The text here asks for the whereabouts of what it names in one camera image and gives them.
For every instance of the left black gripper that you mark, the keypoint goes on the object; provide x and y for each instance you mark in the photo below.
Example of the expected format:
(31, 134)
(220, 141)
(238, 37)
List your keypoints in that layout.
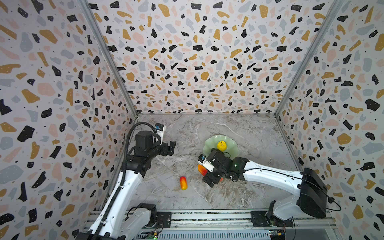
(164, 151)

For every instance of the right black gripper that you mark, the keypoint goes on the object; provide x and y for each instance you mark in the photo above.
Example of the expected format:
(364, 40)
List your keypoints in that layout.
(212, 173)

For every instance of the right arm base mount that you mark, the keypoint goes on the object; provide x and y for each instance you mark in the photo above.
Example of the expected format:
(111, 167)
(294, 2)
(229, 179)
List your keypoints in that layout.
(268, 219)

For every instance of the red-orange fake mango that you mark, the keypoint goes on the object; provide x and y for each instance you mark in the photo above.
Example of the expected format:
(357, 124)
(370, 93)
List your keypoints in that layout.
(202, 170)

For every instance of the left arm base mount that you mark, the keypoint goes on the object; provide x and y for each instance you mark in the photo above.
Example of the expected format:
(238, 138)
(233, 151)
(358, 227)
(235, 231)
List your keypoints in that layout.
(157, 218)

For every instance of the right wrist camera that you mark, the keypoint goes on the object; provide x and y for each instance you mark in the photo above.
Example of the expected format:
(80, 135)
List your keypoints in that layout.
(202, 160)

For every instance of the light green wavy bowl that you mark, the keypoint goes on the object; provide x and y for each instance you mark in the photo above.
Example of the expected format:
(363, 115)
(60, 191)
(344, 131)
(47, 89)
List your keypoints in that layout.
(211, 143)

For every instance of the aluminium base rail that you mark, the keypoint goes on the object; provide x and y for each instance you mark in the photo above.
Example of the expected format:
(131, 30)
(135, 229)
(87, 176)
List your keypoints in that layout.
(237, 225)

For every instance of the red-yellow fake mango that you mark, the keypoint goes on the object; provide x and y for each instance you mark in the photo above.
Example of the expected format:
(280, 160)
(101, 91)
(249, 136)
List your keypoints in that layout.
(183, 183)

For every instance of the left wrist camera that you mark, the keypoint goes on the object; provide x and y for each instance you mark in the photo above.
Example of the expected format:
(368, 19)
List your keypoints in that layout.
(160, 128)

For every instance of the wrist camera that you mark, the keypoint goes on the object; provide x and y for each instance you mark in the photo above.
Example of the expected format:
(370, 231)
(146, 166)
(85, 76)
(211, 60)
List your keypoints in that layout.
(160, 128)
(202, 160)

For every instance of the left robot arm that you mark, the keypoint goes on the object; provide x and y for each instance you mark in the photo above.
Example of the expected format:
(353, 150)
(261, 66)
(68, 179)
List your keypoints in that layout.
(113, 223)

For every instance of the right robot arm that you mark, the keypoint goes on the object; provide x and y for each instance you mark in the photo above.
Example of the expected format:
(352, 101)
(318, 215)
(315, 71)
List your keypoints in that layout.
(308, 192)

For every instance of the yellow fake apple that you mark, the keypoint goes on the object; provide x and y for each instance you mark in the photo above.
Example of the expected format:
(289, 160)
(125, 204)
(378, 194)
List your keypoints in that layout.
(222, 146)

